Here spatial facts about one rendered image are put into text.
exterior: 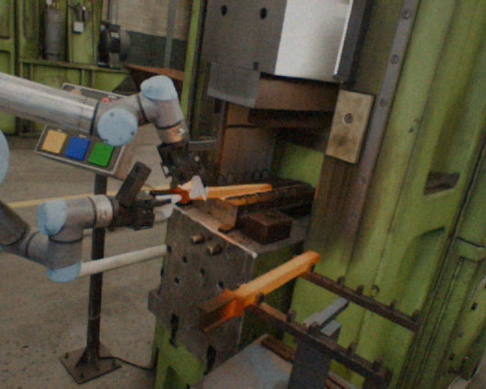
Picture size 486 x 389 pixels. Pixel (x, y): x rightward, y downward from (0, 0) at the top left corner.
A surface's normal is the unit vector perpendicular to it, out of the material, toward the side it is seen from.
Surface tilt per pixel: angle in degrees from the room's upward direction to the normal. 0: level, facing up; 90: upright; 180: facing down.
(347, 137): 90
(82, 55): 79
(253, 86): 90
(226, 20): 90
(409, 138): 90
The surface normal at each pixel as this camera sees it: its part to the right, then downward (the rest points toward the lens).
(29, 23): 0.59, 0.35
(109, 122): 0.18, 0.35
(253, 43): -0.72, 0.12
